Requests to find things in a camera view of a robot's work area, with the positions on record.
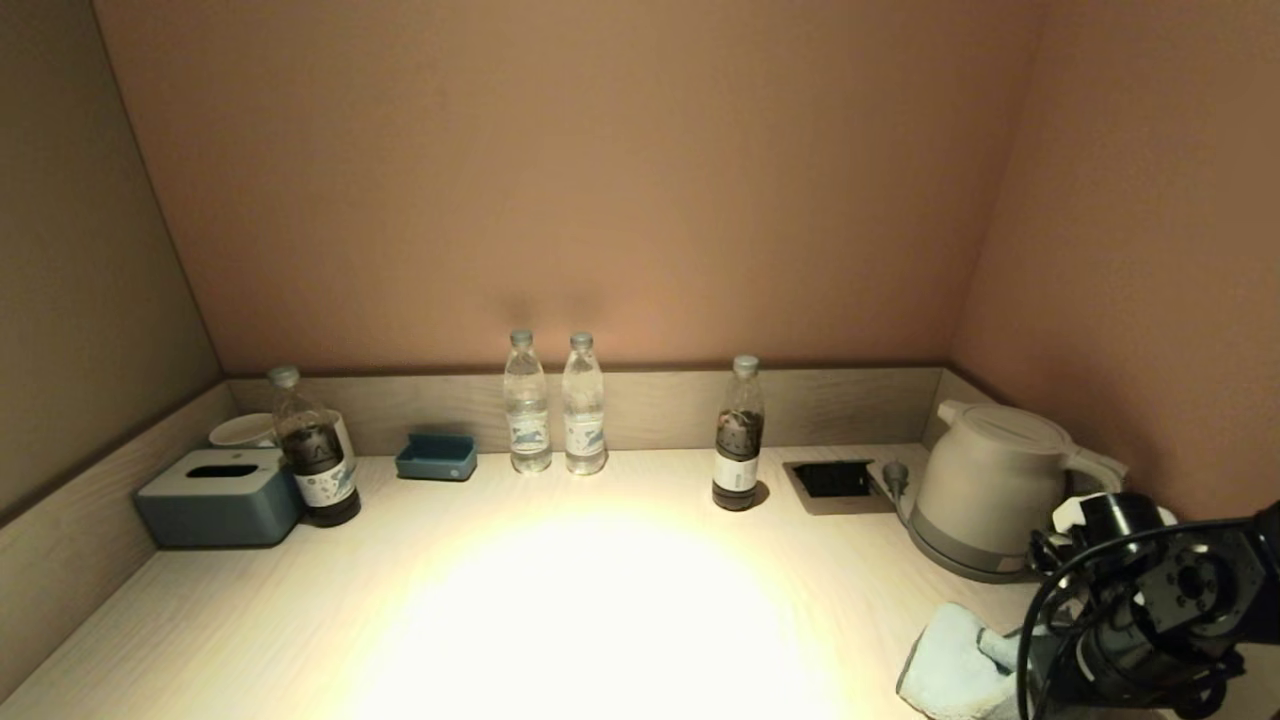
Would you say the light blue-grey cleaning cloth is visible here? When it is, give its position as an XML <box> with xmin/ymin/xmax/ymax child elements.
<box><xmin>897</xmin><ymin>602</ymin><xmax>1051</xmax><ymax>720</ymax></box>

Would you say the beige electric kettle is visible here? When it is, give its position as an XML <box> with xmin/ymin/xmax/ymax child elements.
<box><xmin>912</xmin><ymin>400</ymin><xmax>1127</xmax><ymax>573</ymax></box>

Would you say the recessed black power socket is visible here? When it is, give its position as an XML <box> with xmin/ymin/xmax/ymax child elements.
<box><xmin>782</xmin><ymin>459</ymin><xmax>896</xmax><ymax>516</ymax></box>

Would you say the dark tea bottle white label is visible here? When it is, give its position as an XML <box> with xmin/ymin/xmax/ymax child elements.
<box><xmin>711</xmin><ymin>355</ymin><xmax>766</xmax><ymax>512</ymax></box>

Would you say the clear water bottle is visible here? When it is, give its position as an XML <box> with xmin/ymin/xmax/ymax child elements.
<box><xmin>562</xmin><ymin>333</ymin><xmax>609</xmax><ymax>477</ymax></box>
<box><xmin>503</xmin><ymin>330</ymin><xmax>553</xmax><ymax>475</ymax></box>

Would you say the small blue tray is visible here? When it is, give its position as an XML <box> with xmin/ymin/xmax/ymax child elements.
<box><xmin>396</xmin><ymin>433</ymin><xmax>479</xmax><ymax>483</ymax></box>

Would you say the dark drink bottle patterned label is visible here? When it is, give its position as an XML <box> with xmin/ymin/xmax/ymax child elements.
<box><xmin>268</xmin><ymin>367</ymin><xmax>363</xmax><ymax>528</ymax></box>

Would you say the white ceramic cup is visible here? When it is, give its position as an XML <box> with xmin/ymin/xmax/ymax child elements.
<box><xmin>209</xmin><ymin>414</ymin><xmax>279</xmax><ymax>451</ymax></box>

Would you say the blue-grey tissue box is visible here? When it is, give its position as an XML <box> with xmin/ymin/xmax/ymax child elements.
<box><xmin>136</xmin><ymin>449</ymin><xmax>305</xmax><ymax>549</ymax></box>

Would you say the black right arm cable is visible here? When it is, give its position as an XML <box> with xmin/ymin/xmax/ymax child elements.
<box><xmin>1015</xmin><ymin>520</ymin><xmax>1251</xmax><ymax>720</ymax></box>

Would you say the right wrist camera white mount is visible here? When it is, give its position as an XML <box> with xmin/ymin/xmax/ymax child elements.
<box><xmin>1050</xmin><ymin>492</ymin><xmax>1181</xmax><ymax>573</ymax></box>

